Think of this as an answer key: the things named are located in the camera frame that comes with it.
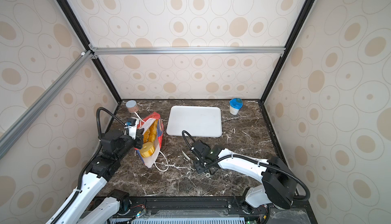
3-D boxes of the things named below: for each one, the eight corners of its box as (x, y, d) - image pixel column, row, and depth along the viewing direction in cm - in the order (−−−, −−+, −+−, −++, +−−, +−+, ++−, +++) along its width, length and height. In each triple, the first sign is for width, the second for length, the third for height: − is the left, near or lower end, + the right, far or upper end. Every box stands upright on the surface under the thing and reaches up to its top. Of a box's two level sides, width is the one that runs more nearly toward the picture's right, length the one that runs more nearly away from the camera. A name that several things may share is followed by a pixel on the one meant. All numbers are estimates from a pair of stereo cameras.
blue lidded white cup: (229, 116, 113) (231, 106, 104) (227, 108, 118) (230, 97, 109) (240, 116, 113) (243, 106, 104) (238, 108, 118) (241, 98, 109)
